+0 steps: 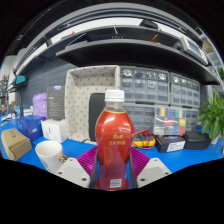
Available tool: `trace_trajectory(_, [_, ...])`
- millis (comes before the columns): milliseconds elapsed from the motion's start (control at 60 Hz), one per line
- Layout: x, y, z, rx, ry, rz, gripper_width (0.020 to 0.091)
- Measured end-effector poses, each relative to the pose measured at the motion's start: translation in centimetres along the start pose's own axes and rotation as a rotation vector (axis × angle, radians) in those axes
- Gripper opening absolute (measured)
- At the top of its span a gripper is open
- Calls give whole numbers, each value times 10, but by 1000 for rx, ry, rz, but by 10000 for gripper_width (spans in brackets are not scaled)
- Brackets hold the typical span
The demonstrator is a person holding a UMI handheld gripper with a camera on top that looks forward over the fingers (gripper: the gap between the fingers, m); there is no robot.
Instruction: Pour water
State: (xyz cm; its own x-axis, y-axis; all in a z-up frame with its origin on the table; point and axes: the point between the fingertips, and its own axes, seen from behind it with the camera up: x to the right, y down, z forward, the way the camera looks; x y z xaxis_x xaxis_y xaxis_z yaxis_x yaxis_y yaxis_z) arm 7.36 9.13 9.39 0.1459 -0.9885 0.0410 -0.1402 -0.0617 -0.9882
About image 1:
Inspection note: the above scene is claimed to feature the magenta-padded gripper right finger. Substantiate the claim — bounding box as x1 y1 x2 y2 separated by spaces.
129 146 173 189

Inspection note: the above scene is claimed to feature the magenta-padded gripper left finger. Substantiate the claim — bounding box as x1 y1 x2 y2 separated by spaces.
54 145 100 190

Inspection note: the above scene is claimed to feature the red drink bottle white cap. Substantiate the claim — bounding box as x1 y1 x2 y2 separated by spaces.
94 89 135 192

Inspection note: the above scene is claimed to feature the yellow multimeter with red leads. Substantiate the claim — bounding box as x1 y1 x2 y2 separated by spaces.
131 129 157 150

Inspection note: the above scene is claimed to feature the black box with white label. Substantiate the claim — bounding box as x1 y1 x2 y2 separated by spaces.
154 134 187 154

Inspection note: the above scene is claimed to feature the white product box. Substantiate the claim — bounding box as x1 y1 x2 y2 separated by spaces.
40 118 69 144

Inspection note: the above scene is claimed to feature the clear organizer with colourful parts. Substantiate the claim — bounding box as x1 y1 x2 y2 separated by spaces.
153 105 187 136

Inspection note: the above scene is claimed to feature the flat black case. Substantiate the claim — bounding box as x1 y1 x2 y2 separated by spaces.
183 130 212 150

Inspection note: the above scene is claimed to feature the grey small-parts drawer cabinet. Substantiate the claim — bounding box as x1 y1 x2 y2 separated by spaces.
123 103 158 134
119 65 170 105
184 108 200 133
169 72 201 109

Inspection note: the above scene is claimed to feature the black rounded speaker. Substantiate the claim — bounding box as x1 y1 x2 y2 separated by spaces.
88 92 107 141

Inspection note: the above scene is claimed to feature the blue product box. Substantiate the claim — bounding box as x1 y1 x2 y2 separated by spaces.
15 114 46 143

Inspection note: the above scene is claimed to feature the brown cardboard box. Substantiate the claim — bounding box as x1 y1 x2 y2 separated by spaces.
0 128 33 162

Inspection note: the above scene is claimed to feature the dark grey upright box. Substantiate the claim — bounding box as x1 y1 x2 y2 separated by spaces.
46 85 67 121

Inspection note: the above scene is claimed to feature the purple plastic bag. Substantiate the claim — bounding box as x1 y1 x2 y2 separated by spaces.
32 92 48 118

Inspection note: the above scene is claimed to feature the green potted plant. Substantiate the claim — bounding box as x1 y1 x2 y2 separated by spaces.
197 91 224 145

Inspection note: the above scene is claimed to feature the teal lamp head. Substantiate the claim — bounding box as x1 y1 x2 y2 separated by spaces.
14 74 27 86

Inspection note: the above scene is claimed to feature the dark workbench shelf unit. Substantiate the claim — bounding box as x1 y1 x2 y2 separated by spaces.
14 11 221 86

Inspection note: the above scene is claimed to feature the white metal rack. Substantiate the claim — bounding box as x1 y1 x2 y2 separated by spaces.
199 29 224 88

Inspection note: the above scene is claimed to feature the white mug gold handle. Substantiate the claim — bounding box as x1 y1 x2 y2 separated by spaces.
34 140 68 174

